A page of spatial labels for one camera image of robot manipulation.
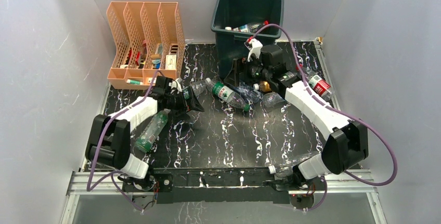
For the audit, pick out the orange drink bottle white cap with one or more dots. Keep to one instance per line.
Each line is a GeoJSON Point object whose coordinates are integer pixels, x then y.
{"type": "Point", "coordinates": [232, 29]}

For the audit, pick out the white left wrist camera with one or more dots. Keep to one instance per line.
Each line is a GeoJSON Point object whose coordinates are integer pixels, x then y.
{"type": "Point", "coordinates": [176, 85]}

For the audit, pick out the clear bottle near right base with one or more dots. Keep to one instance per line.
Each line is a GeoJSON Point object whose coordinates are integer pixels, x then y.
{"type": "Point", "coordinates": [284, 169]}

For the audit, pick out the clear blue crushed bottle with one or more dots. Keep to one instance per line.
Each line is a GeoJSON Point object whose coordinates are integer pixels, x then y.
{"type": "Point", "coordinates": [248, 92]}

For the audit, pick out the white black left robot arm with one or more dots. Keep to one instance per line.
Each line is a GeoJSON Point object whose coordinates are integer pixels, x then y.
{"type": "Point", "coordinates": [109, 142]}

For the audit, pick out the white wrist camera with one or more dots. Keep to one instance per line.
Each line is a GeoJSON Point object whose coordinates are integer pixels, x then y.
{"type": "Point", "coordinates": [176, 85]}
{"type": "Point", "coordinates": [254, 46]}

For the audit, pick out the red label water bottle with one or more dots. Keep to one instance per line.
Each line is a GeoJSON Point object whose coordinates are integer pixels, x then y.
{"type": "Point", "coordinates": [252, 27]}

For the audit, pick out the clear bottle green label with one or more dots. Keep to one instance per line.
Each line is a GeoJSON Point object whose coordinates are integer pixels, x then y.
{"type": "Point", "coordinates": [198, 87]}

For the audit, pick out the green tea bottle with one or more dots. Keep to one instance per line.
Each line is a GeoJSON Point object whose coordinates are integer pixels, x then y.
{"type": "Point", "coordinates": [149, 135]}

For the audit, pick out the green label bottle green cap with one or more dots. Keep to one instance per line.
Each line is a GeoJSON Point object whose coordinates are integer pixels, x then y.
{"type": "Point", "coordinates": [226, 94]}

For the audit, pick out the red label bottle far right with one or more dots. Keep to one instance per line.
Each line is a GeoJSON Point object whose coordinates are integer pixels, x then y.
{"type": "Point", "coordinates": [318, 84]}

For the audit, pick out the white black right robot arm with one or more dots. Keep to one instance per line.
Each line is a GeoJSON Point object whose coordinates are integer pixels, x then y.
{"type": "Point", "coordinates": [346, 140]}

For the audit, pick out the gold red label bottle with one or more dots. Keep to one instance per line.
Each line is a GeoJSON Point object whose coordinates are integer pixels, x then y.
{"type": "Point", "coordinates": [262, 86]}

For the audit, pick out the orange plastic file organizer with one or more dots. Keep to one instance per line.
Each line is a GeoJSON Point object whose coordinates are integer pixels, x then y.
{"type": "Point", "coordinates": [149, 38]}

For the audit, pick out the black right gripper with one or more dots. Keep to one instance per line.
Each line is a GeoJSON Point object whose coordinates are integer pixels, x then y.
{"type": "Point", "coordinates": [233, 77]}

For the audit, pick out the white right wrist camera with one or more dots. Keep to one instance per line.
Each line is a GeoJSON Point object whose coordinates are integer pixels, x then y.
{"type": "Point", "coordinates": [254, 46]}

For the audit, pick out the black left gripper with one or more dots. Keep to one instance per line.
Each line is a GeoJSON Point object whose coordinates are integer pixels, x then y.
{"type": "Point", "coordinates": [192, 104]}

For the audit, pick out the blue label clear bottle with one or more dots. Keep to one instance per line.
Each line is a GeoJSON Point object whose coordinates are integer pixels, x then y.
{"type": "Point", "coordinates": [272, 99]}

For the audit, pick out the dark green plastic bin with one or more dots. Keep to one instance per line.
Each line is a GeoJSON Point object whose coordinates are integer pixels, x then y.
{"type": "Point", "coordinates": [237, 13]}

